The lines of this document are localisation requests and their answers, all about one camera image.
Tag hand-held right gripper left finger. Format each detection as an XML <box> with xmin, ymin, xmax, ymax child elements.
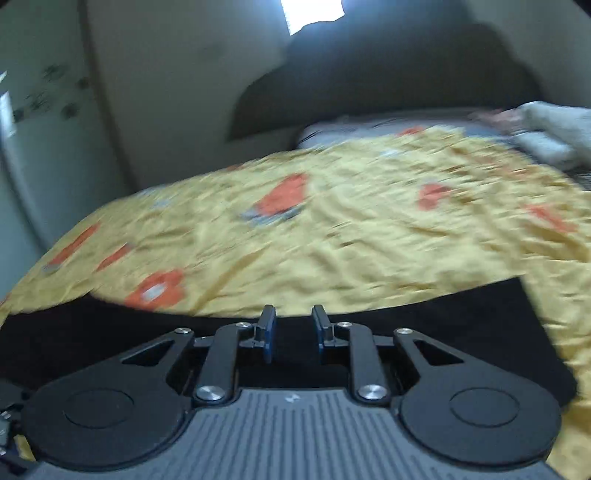
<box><xmin>121</xmin><ymin>304</ymin><xmax>278</xmax><ymax>407</ymax></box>

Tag window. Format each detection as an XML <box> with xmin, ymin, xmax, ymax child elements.
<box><xmin>279</xmin><ymin>0</ymin><xmax>348</xmax><ymax>37</ymax></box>

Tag white pillow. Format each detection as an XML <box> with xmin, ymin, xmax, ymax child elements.
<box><xmin>294</xmin><ymin>108</ymin><xmax>525</xmax><ymax>149</ymax></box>

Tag black pants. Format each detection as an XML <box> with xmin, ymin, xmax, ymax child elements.
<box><xmin>0</xmin><ymin>276</ymin><xmax>581</xmax><ymax>409</ymax></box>

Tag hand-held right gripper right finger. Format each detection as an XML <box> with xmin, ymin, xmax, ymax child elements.
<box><xmin>310</xmin><ymin>304</ymin><xmax>467</xmax><ymax>407</ymax></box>

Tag white folded quilt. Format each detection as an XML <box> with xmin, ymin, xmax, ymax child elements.
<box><xmin>507</xmin><ymin>100</ymin><xmax>591</xmax><ymax>172</ymax></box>

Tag mirrored wardrobe door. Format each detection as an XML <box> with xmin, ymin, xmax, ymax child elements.
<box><xmin>0</xmin><ymin>0</ymin><xmax>137</xmax><ymax>296</ymax></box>

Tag dark upholstered headboard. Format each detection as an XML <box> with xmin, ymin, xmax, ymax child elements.
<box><xmin>225</xmin><ymin>22</ymin><xmax>557</xmax><ymax>142</ymax></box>

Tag pink patterned cloth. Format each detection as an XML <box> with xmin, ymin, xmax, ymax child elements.
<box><xmin>468</xmin><ymin>108</ymin><xmax>520</xmax><ymax>127</ymax></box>

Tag yellow printed blanket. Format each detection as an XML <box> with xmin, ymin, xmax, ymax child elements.
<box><xmin>0</xmin><ymin>124</ymin><xmax>591</xmax><ymax>480</ymax></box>

